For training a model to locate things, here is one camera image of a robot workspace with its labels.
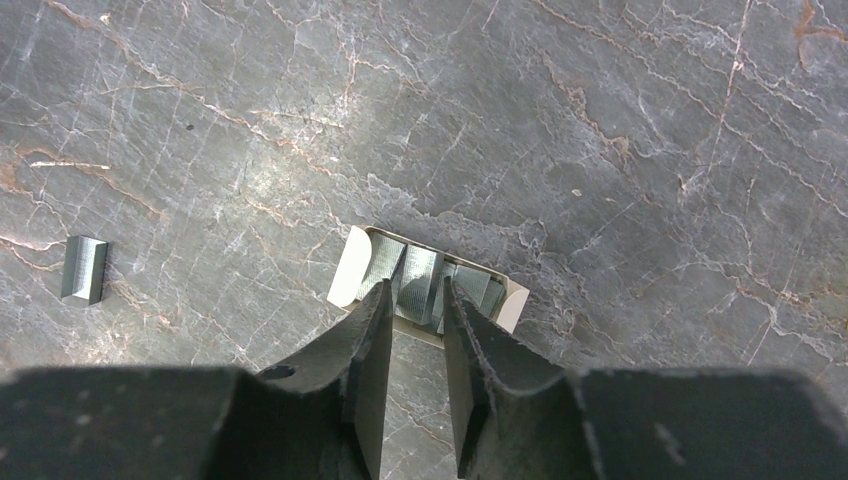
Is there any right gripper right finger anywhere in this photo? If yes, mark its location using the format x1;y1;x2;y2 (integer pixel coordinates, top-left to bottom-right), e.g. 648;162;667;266
443;282;847;479

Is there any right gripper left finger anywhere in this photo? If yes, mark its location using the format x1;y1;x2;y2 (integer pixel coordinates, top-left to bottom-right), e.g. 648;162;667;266
1;280;393;479

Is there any staple box grey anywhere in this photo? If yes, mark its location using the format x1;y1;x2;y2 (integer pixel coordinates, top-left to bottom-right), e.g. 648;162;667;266
327;226;529;348

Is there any staple strip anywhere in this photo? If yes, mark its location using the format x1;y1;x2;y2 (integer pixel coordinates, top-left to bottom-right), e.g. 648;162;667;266
60;235;109;307

